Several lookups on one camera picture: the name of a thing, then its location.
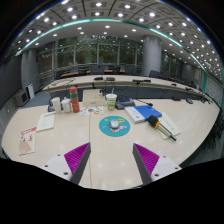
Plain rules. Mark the cream paper booklet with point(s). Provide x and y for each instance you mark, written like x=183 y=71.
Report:
x=46 y=121

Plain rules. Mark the blue and white book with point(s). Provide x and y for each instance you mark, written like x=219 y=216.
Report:
x=145 y=111

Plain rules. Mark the tall white plastic cup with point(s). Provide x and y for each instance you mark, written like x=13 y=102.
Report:
x=56 y=106

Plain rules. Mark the printed paper cup with straw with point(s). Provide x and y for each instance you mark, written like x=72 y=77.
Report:
x=111 y=102

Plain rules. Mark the far desk microphone units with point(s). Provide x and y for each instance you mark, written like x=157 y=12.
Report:
x=110 y=79

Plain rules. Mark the white lidded mug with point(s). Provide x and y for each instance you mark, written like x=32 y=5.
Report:
x=66 y=106

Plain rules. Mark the red bottle with green band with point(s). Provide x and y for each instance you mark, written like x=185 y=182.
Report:
x=75 y=100

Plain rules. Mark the ceiling lights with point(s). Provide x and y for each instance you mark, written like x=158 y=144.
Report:
x=120 y=15

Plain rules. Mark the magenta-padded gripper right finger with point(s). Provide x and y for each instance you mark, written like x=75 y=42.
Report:
x=165 y=166

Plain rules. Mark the cream cardboard box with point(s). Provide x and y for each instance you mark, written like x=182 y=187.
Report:
x=93 y=98

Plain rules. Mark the dark office chairs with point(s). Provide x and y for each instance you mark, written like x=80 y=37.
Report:
x=96 y=70

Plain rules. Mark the long curved conference desk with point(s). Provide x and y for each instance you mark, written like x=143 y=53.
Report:
x=126 y=83

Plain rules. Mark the red and white leaflet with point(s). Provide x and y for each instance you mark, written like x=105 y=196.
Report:
x=27 y=141

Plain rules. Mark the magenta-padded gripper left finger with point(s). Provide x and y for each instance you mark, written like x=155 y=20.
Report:
x=58 y=165

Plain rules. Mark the colourful sticker sheet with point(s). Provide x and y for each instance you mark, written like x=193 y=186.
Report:
x=91 y=110

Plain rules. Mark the silver grey computer mouse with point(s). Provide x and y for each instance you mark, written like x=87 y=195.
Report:
x=114 y=124

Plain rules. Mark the round teal cartoon mouse pad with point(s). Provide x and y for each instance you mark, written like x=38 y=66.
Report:
x=105 y=128

